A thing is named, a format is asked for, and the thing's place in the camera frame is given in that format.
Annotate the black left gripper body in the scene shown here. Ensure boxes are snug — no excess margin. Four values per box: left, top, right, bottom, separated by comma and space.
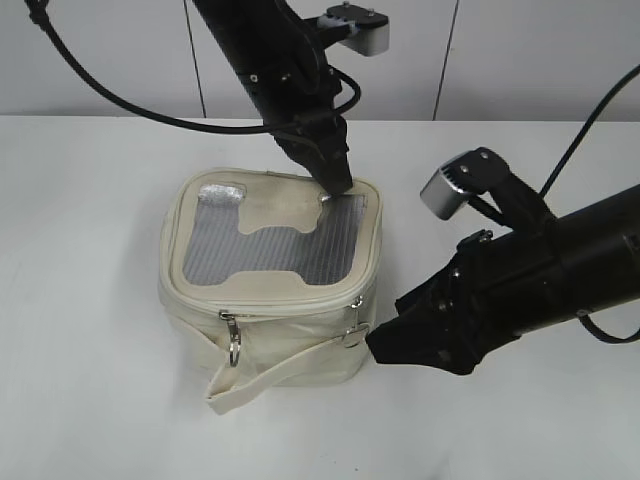
274, 116, 349, 160

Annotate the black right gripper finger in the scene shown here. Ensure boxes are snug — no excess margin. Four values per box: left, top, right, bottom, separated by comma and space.
365, 309, 480, 375

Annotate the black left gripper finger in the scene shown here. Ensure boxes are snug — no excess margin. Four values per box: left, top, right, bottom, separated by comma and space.
294, 146, 353, 195

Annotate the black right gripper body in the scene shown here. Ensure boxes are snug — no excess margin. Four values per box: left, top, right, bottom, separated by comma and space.
395, 253, 520, 362

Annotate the cream zippered bag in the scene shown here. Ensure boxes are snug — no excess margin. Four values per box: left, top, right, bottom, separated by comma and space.
158, 168, 383, 414

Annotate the silver zipper pull with ring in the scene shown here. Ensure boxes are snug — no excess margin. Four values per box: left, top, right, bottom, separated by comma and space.
218, 310, 247, 368

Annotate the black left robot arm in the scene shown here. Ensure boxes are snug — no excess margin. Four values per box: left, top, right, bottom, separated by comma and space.
195, 0, 353, 196

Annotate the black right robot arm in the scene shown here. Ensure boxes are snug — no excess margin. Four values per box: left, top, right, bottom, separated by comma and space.
366, 187, 639, 375

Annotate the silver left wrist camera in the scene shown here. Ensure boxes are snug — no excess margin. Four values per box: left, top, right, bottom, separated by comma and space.
307, 1, 390, 57

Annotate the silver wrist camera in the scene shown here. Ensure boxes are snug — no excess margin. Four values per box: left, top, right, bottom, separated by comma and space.
307, 1, 390, 57
420, 147, 533, 231

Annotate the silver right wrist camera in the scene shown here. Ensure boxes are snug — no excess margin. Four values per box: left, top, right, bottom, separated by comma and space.
420, 147, 533, 231

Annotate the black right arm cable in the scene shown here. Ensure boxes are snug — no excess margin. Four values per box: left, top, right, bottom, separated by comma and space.
537, 64, 640, 345

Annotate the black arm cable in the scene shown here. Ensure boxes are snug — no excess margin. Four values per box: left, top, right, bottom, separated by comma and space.
537, 64, 640, 345
22, 0, 362, 135

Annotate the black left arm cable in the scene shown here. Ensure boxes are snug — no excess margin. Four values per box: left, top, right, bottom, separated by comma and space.
22, 0, 362, 135

